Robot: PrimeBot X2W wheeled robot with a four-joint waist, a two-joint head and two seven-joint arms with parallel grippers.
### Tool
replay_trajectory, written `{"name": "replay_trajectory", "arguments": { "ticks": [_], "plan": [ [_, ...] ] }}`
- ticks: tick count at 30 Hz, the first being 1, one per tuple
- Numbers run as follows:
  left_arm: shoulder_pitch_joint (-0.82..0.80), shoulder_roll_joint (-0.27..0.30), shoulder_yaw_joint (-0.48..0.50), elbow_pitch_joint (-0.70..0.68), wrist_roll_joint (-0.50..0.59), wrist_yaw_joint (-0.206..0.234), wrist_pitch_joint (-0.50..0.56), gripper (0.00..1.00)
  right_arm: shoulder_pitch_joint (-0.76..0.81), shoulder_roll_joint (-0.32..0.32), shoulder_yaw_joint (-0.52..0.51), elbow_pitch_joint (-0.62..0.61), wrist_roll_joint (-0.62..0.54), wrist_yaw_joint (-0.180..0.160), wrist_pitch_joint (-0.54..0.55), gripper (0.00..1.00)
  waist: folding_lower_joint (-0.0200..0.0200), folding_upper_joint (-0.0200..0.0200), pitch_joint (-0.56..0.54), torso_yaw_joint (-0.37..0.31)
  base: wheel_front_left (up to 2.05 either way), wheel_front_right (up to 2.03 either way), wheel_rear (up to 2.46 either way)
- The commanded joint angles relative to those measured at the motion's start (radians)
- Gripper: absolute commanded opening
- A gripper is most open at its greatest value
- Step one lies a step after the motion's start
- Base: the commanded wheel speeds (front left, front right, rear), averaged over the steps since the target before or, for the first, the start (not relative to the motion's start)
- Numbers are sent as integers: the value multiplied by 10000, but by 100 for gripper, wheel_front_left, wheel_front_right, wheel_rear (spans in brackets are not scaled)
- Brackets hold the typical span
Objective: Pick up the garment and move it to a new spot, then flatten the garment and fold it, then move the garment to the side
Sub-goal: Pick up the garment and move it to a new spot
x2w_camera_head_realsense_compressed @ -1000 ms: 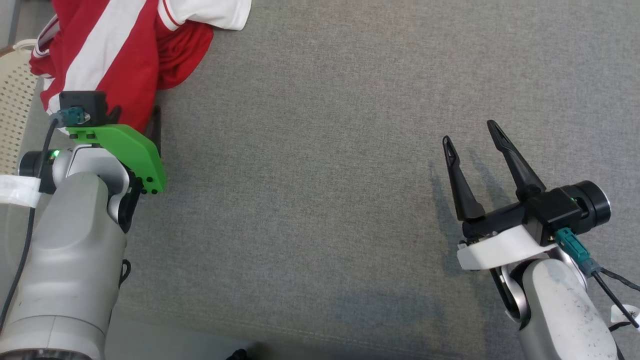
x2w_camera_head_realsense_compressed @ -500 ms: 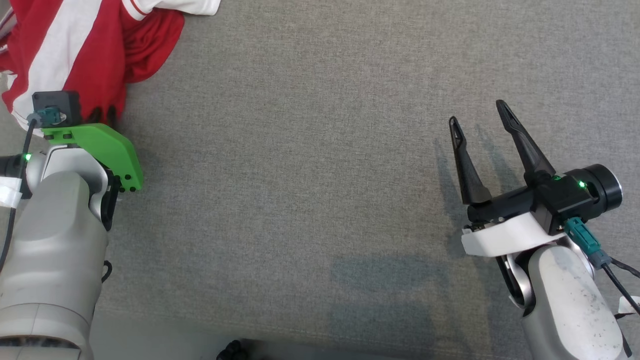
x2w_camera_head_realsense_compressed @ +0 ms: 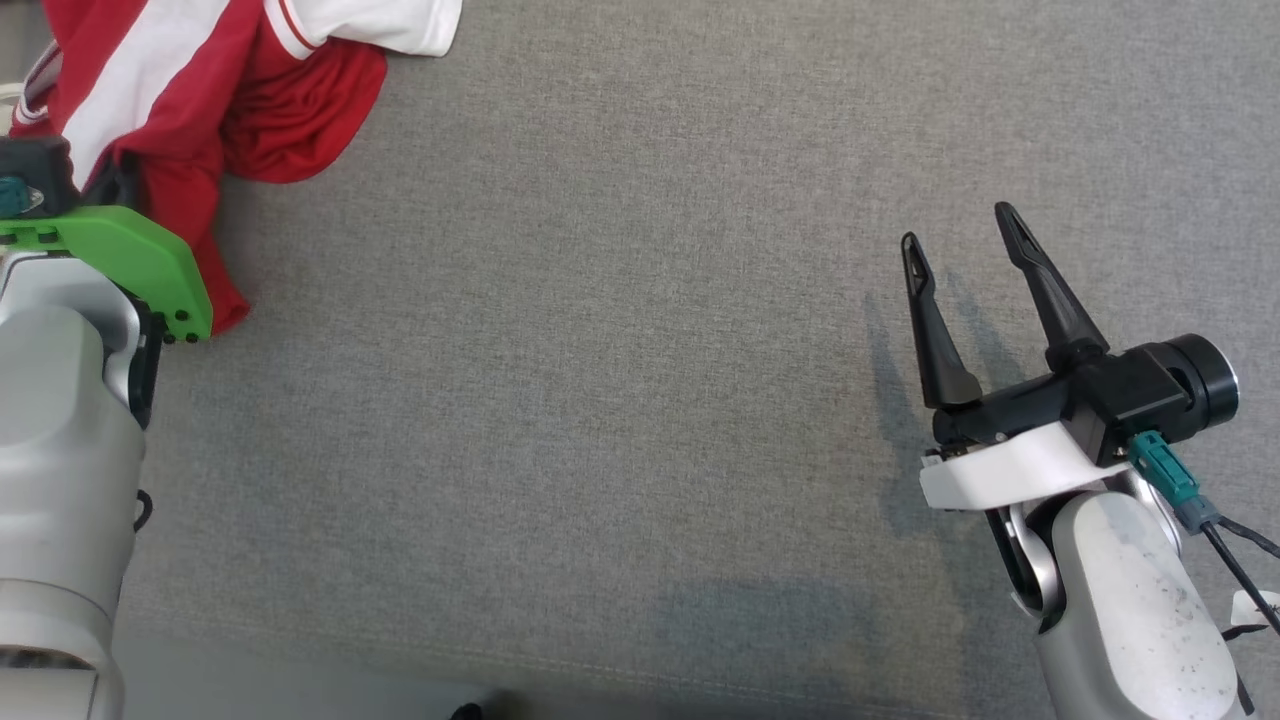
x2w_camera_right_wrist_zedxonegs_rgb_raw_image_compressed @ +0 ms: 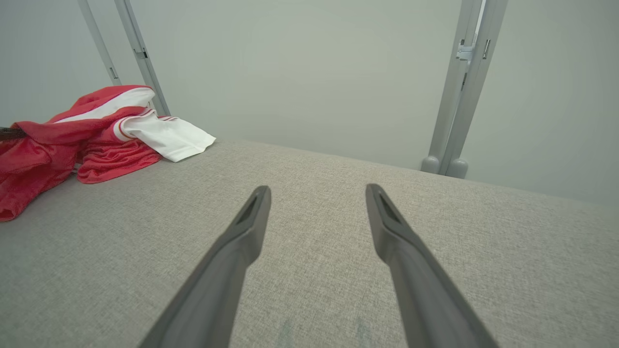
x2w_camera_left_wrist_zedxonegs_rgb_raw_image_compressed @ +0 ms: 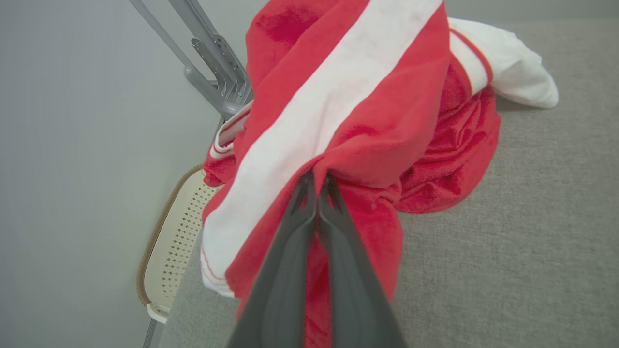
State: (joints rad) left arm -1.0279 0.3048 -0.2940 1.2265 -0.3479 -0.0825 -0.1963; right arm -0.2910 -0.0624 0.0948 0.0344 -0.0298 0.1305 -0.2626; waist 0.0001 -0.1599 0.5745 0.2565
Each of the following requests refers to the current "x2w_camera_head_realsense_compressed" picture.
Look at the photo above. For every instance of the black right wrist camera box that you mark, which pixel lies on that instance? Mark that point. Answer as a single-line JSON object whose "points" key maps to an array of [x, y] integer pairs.
{"points": [[1150, 385]]}

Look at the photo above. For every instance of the red white striped jersey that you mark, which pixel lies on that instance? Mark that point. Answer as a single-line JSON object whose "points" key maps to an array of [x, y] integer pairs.
{"points": [[290, 110]]}

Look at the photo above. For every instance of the green band left gripper body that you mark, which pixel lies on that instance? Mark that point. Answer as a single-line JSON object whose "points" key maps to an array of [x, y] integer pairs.
{"points": [[130, 250]]}

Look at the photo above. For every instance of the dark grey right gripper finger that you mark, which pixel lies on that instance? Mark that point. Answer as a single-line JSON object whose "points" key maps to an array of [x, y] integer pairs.
{"points": [[1060, 320], [940, 360]]}

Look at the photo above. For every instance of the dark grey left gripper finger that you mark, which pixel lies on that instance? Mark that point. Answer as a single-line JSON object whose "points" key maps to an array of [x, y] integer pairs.
{"points": [[112, 182]]}

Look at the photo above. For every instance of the white band right gripper body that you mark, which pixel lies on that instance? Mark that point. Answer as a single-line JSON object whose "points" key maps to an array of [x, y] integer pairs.
{"points": [[1010, 465]]}

